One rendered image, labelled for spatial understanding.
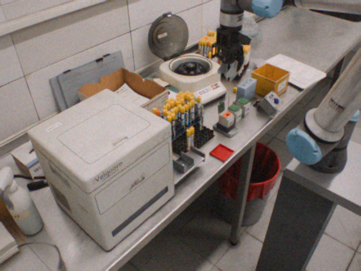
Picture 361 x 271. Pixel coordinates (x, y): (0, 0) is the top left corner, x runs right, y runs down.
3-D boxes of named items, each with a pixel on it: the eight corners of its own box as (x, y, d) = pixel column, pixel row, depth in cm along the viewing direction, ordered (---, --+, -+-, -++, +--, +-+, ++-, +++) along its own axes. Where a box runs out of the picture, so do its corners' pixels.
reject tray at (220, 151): (224, 162, 115) (224, 160, 115) (209, 153, 119) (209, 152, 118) (234, 152, 119) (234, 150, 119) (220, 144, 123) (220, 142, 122)
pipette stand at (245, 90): (245, 110, 140) (248, 90, 134) (232, 104, 144) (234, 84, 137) (256, 99, 146) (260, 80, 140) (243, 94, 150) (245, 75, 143)
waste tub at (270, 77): (273, 101, 145) (276, 82, 139) (248, 90, 152) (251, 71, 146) (287, 90, 153) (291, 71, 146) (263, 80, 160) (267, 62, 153)
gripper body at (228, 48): (210, 60, 107) (211, 25, 99) (225, 51, 112) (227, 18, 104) (229, 67, 103) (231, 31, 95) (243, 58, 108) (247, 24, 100)
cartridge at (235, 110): (235, 125, 132) (236, 111, 128) (225, 120, 134) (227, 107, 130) (240, 120, 134) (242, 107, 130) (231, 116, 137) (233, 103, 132)
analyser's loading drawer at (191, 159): (164, 196, 101) (164, 185, 98) (149, 186, 105) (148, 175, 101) (205, 161, 113) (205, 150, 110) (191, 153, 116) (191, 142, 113)
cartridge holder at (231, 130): (230, 137, 126) (231, 130, 124) (212, 128, 131) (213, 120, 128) (238, 131, 129) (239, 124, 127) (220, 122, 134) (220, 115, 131)
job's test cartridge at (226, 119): (227, 131, 126) (228, 119, 122) (217, 126, 129) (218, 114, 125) (233, 127, 129) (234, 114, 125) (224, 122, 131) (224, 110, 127)
